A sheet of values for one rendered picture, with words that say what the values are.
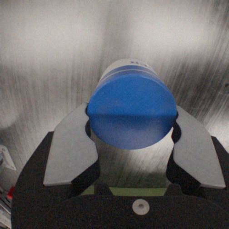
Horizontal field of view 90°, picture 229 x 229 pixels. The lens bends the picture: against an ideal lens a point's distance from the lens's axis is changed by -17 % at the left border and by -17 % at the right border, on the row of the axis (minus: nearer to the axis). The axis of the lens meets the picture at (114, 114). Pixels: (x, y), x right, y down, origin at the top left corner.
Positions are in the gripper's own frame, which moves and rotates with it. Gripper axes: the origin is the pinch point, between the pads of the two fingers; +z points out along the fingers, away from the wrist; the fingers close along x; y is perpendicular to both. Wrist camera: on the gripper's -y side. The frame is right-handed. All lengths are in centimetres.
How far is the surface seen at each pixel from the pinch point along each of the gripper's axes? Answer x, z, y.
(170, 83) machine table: 5.0, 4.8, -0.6
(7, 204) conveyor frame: -45, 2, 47
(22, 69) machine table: -13.9, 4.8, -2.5
